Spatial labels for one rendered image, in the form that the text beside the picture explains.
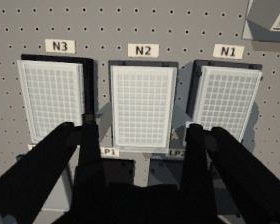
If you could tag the grey button panel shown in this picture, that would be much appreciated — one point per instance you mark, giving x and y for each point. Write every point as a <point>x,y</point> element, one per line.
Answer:
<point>262,20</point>

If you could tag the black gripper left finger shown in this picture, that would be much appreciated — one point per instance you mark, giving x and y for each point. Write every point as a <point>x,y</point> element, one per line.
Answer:
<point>25,187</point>

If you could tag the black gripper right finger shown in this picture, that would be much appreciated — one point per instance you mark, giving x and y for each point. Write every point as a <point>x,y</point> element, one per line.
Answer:
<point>253,187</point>

